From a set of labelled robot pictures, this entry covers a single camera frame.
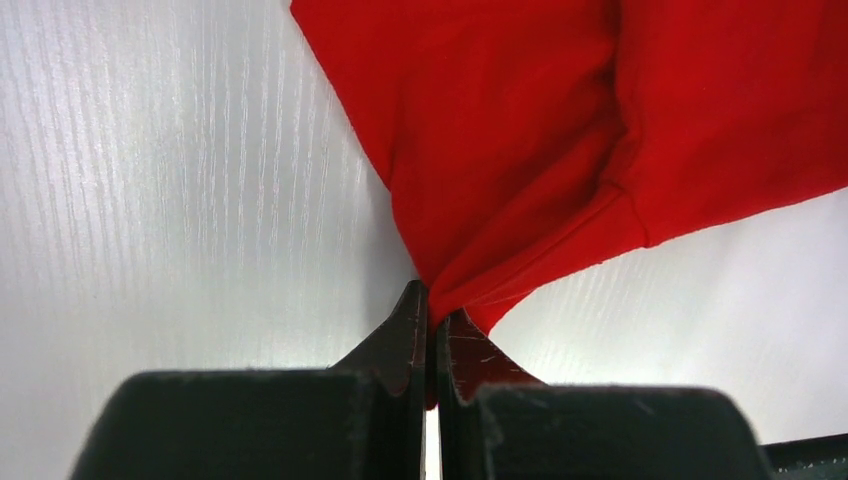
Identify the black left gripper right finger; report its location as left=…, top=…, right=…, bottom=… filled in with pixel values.
left=435, top=312, right=771, bottom=479

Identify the red t-shirt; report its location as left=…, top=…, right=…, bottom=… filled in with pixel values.
left=290, top=0, right=848, bottom=411

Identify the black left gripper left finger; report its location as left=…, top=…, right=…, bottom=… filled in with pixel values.
left=72, top=281, right=427, bottom=479

